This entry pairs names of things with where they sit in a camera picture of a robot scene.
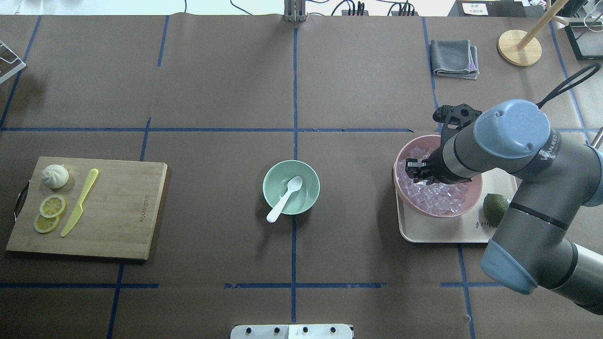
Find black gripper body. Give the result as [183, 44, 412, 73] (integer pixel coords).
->
[422, 152, 473, 185]

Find white plastic spoon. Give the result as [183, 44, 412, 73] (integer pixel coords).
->
[266, 176, 303, 223]

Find stainless steel ice scoop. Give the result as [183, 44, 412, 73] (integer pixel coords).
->
[590, 127, 603, 149]

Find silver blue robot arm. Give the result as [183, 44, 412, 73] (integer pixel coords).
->
[405, 99, 603, 315]

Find pink bowl of ice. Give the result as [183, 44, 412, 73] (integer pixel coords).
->
[393, 135, 483, 218]

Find mint green bowl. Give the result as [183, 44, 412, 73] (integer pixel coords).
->
[262, 160, 321, 222]

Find beige plastic tray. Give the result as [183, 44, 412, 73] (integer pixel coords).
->
[396, 168, 518, 243]

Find green lime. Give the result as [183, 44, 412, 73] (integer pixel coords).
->
[482, 193, 511, 227]

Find folded grey cloth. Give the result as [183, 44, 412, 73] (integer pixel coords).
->
[429, 40, 480, 80]

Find wooden mug tree stand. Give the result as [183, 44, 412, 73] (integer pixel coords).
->
[497, 0, 569, 66]

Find black label box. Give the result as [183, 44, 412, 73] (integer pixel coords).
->
[448, 0, 526, 17]

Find wooden cutting board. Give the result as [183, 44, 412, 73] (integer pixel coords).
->
[6, 156, 168, 260]

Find yellow plastic knife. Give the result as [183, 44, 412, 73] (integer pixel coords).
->
[60, 168, 99, 238]

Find lemon slices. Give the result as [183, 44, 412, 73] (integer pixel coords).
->
[33, 194, 66, 234]

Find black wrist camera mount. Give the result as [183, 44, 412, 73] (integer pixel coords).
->
[432, 104, 483, 146]

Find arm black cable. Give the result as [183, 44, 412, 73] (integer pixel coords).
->
[536, 63, 602, 110]

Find aluminium frame post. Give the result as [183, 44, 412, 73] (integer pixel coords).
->
[283, 0, 307, 22]

